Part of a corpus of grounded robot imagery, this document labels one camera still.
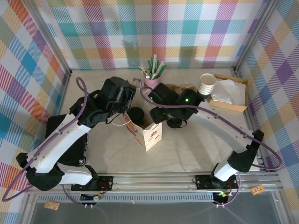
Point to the stack of paper cups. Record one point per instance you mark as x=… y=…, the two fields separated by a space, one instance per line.
x=206 y=88

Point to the orange tag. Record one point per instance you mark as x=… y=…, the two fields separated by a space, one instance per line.
x=51 y=205
x=257 y=190

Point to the striped paper straw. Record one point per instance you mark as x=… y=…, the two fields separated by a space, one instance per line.
x=144 y=71

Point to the pink straw holder cup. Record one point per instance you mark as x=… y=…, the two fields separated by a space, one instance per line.
x=151 y=81

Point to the wooden napkin tray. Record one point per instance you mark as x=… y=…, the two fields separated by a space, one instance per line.
x=236 y=107

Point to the green paper-wrapped straw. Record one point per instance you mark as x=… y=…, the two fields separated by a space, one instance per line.
x=150 y=66
x=161 y=68

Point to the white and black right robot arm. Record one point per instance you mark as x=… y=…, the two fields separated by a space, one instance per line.
x=217 y=126

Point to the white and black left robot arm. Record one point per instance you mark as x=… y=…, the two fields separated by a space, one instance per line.
x=63 y=142

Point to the aluminium mounting rail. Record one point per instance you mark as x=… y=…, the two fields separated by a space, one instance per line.
x=151 y=182

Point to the white paper napkins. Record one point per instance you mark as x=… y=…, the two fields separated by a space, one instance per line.
x=229 y=91

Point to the white printed paper bag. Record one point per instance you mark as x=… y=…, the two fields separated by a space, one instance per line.
x=151 y=137

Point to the black hard case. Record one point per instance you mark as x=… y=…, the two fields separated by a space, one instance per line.
x=56 y=123

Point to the white paper-wrapped straw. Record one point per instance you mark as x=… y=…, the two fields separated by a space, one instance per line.
x=155 y=61

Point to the aluminium frame post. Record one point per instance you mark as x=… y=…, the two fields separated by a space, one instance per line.
x=46 y=37
x=254 y=35

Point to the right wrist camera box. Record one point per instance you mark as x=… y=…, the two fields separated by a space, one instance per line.
x=163 y=93

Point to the small connector board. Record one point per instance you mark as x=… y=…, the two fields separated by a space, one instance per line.
x=222 y=197
x=91 y=197

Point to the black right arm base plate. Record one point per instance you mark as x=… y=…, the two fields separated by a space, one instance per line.
x=203 y=182

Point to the stack of black lids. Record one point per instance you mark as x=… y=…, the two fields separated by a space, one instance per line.
x=175 y=125

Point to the small printed card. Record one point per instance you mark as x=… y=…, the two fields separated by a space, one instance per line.
x=137 y=82

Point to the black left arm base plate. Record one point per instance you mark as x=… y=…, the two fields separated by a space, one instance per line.
x=105 y=183

